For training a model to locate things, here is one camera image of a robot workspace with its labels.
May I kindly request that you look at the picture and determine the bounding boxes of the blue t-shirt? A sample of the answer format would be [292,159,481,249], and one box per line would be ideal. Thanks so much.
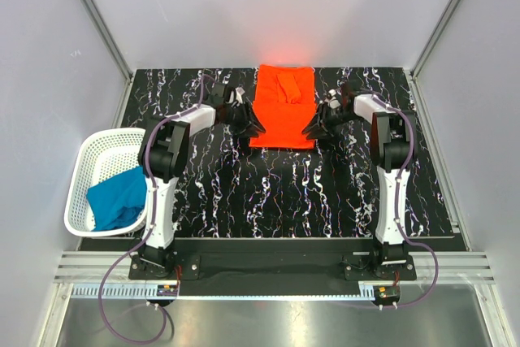
[86,166,147,232]

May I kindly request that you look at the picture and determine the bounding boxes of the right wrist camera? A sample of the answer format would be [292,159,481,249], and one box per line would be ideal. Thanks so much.
[326,82,358,111]

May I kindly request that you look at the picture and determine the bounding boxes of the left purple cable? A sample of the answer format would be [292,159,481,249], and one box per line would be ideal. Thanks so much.
[97,73,216,342]

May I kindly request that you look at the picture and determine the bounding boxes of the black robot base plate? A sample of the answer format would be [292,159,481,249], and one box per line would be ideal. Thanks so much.
[129,238,417,293]

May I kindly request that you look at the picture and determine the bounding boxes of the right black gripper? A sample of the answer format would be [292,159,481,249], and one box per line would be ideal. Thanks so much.
[301,102,359,141]

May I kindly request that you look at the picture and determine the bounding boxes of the slotted cable duct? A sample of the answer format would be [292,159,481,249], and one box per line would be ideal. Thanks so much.
[71,283,375,301]

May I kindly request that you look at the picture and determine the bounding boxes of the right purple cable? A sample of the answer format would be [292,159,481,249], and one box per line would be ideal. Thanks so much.
[331,89,440,310]

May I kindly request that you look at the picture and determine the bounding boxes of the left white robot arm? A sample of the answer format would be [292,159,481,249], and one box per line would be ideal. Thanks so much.
[138,102,266,249]

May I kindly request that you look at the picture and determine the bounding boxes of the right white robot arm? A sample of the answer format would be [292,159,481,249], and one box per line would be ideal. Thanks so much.
[302,90,417,245]

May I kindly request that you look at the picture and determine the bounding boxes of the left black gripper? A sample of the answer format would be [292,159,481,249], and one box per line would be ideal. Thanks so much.
[223,101,265,138]

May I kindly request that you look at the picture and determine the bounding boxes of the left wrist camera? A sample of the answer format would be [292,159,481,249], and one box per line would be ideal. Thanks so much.
[205,82,244,109]

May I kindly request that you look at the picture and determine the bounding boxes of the orange t-shirt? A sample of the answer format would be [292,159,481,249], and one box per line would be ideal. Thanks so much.
[249,64,316,150]

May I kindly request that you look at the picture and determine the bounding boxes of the white plastic laundry basket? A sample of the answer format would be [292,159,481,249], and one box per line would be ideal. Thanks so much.
[63,128,146,238]

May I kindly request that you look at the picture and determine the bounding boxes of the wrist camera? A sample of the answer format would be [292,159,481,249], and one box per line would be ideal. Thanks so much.
[205,82,244,109]
[326,82,358,111]

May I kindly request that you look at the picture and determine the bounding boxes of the purple cable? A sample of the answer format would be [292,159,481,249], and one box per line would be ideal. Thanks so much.
[331,89,440,310]
[97,73,216,342]

